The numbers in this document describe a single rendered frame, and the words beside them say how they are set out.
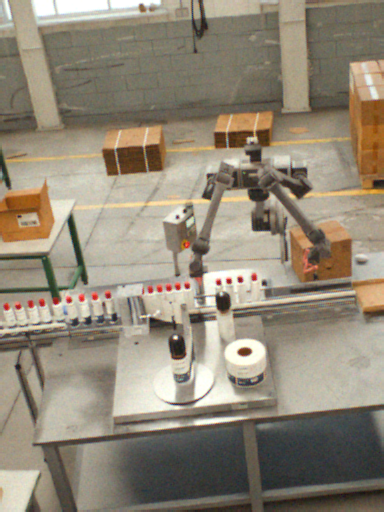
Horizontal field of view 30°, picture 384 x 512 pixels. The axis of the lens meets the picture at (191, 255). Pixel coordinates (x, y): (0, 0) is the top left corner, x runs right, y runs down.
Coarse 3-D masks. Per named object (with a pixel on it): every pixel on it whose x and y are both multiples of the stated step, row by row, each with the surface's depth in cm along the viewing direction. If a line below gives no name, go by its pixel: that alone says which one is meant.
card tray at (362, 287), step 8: (368, 280) 425; (376, 280) 425; (360, 288) 424; (368, 288) 423; (376, 288) 422; (360, 296) 417; (368, 296) 416; (376, 296) 415; (360, 304) 411; (368, 304) 410; (376, 304) 409
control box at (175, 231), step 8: (184, 208) 398; (168, 216) 392; (184, 216) 391; (168, 224) 388; (176, 224) 385; (184, 224) 391; (192, 224) 398; (168, 232) 391; (176, 232) 388; (184, 232) 392; (168, 240) 395; (176, 240) 391; (184, 240) 394; (192, 240) 401; (168, 248) 398; (176, 248) 394; (184, 248) 396
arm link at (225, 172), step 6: (222, 162) 384; (222, 168) 381; (228, 168) 382; (222, 174) 378; (228, 174) 380; (222, 180) 378; (228, 180) 378; (210, 186) 409; (204, 192) 414; (210, 192) 410; (204, 198) 417
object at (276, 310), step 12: (348, 288) 418; (336, 300) 410; (348, 300) 410; (240, 312) 411; (252, 312) 412; (264, 312) 412; (276, 312) 413; (288, 312) 412; (156, 324) 414; (168, 324) 414; (72, 336) 417; (84, 336) 416
